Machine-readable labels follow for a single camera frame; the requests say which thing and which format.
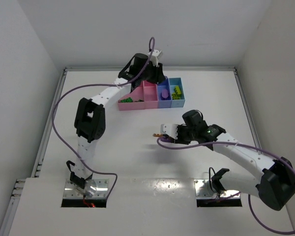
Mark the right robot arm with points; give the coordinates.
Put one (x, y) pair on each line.
(269, 179)

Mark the purple rounded lego brick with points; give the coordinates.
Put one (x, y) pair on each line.
(164, 94)

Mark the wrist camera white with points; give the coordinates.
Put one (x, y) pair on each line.
(171, 130)
(155, 55)

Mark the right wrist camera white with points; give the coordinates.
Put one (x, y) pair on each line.
(171, 130)

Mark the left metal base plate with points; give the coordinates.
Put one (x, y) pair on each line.
(95, 189)

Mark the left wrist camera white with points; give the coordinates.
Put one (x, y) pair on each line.
(155, 55)

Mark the pink divided container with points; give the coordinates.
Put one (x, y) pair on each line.
(145, 91)

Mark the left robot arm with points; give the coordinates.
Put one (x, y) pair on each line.
(90, 120)

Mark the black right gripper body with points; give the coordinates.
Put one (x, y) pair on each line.
(179, 133)

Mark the purple butterfly lego brick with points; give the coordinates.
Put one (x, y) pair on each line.
(164, 139)

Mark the green rounded lego brick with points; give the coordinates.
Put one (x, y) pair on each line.
(129, 99)

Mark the lime rounded lego brick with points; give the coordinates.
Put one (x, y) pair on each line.
(177, 90)

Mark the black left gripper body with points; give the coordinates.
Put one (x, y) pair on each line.
(156, 75)

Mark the light blue container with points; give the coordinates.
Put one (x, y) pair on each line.
(172, 83)

